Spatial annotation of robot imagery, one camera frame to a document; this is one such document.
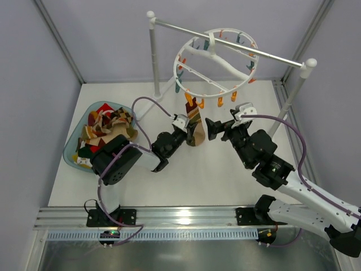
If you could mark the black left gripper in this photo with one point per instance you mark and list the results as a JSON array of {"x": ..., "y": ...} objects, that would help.
[{"x": 185, "y": 132}]

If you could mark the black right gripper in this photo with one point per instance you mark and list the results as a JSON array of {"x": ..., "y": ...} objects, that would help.
[{"x": 226, "y": 127}]

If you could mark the maroon olive striped sock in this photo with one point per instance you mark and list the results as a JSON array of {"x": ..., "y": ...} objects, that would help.
[{"x": 198, "y": 135}]

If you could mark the beige patchwork argyle sock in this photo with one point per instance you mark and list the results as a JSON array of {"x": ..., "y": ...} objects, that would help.
[{"x": 123, "y": 129}]

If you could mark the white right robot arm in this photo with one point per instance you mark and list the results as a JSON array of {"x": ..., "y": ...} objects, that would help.
[{"x": 333, "y": 219}]

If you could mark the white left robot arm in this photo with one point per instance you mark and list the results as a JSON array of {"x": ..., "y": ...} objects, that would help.
[{"x": 113, "y": 161}]

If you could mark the pile of colourful socks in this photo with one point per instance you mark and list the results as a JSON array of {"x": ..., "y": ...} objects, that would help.
[{"x": 104, "y": 127}]

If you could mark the white round clip hanger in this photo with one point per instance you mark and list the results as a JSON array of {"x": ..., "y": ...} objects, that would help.
[{"x": 215, "y": 66}]

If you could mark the teal plastic basket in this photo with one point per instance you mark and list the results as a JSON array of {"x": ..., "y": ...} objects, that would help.
[{"x": 70, "y": 146}]

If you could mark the white metal drying rack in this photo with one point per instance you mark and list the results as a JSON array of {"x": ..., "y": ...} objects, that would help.
[{"x": 305, "y": 68}]

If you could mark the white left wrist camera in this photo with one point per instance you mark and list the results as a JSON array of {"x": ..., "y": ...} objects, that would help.
[{"x": 180, "y": 121}]

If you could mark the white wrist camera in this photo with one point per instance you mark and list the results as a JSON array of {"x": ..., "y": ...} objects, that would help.
[
  {"x": 180, "y": 121},
  {"x": 242, "y": 114}
]

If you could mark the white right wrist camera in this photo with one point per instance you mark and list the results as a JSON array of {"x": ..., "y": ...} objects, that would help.
[{"x": 242, "y": 114}]

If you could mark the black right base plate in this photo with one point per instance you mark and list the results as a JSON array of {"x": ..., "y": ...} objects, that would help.
[{"x": 247, "y": 216}]

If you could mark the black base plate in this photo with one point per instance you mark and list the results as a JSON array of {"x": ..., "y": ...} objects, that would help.
[
  {"x": 97, "y": 218},
  {"x": 247, "y": 216}
]

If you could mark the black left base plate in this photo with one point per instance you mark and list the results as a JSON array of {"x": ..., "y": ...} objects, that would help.
[{"x": 97, "y": 218}]

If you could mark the white slotted cable duct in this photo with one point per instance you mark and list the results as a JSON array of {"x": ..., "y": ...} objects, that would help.
[{"x": 154, "y": 235}]

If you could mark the aluminium mounting rail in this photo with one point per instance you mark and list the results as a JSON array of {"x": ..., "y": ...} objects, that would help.
[{"x": 156, "y": 217}]

